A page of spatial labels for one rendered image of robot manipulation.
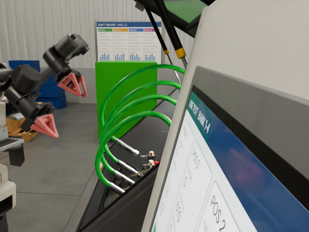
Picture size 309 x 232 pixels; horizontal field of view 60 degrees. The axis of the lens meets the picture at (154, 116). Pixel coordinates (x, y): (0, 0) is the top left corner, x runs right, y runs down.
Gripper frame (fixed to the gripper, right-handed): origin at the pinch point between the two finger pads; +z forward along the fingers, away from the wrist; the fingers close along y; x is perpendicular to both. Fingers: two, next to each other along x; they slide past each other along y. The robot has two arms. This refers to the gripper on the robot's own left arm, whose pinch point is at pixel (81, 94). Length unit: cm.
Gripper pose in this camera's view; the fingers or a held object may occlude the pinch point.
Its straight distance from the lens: 98.4
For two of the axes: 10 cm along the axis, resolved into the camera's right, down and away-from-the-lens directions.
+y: 1.9, 0.1, 9.8
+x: -7.5, 6.5, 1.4
